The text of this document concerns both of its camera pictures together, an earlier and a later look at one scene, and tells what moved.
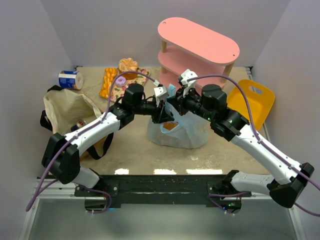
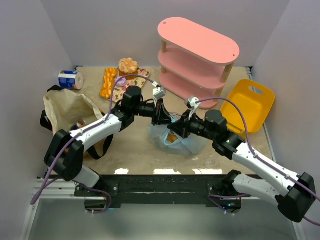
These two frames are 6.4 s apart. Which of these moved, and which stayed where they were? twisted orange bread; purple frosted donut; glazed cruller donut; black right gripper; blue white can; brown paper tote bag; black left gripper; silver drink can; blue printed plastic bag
Moved: glazed cruller donut; blue printed plastic bag; black right gripper
Stayed: purple frosted donut; blue white can; black left gripper; silver drink can; twisted orange bread; brown paper tote bag
